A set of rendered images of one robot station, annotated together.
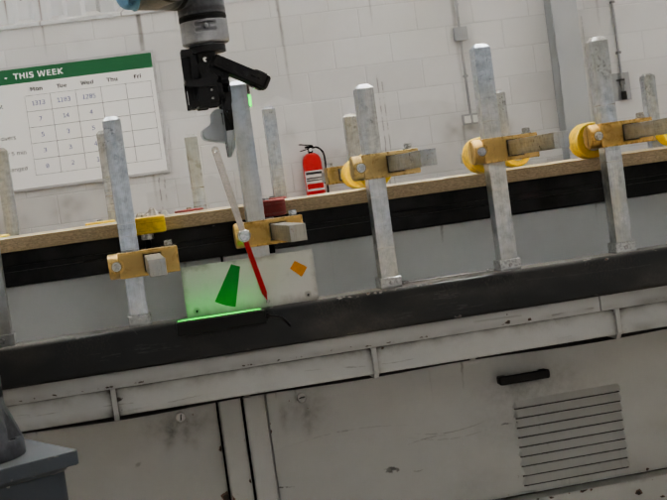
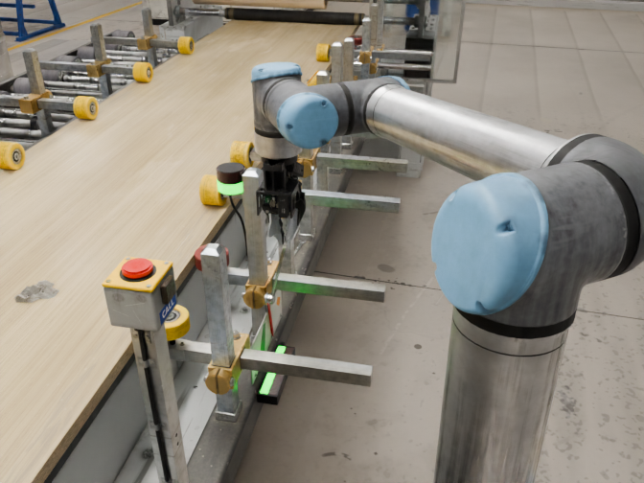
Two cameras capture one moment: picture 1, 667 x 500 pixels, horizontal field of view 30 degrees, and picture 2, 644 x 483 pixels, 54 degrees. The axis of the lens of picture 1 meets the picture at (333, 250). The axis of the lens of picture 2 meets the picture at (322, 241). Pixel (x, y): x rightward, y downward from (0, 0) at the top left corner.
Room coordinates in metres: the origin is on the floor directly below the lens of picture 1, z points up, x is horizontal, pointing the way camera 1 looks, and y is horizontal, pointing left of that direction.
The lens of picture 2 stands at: (1.89, 1.22, 1.68)
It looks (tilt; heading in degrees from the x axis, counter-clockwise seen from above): 31 degrees down; 291
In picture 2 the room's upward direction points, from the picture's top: straight up
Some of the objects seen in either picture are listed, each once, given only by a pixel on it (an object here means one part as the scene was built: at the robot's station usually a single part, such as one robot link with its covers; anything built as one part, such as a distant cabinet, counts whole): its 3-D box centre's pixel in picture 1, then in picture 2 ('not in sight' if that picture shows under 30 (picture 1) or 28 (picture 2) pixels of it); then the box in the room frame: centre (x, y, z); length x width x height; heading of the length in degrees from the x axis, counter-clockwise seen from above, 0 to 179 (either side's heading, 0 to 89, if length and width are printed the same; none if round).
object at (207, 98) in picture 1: (206, 78); (279, 182); (2.37, 0.19, 1.15); 0.09 x 0.08 x 0.12; 100
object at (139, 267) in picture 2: not in sight; (137, 270); (2.37, 0.65, 1.22); 0.04 x 0.04 x 0.02
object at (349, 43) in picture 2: not in sight; (347, 100); (2.66, -1.09, 0.90); 0.04 x 0.04 x 0.48; 10
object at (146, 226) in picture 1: (148, 242); (172, 335); (2.54, 0.37, 0.85); 0.08 x 0.08 x 0.11
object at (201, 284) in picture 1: (250, 284); (267, 331); (2.43, 0.17, 0.75); 0.26 x 0.01 x 0.10; 100
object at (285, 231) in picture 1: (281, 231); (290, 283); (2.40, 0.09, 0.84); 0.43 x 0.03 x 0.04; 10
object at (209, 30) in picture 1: (204, 35); (280, 142); (2.37, 0.19, 1.23); 0.10 x 0.09 x 0.05; 10
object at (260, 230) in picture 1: (268, 231); (261, 283); (2.46, 0.12, 0.85); 0.14 x 0.06 x 0.05; 100
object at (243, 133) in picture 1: (252, 202); (258, 266); (2.45, 0.14, 0.91); 0.04 x 0.04 x 0.48; 10
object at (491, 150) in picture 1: (502, 149); (308, 160); (2.54, -0.37, 0.95); 0.14 x 0.06 x 0.05; 100
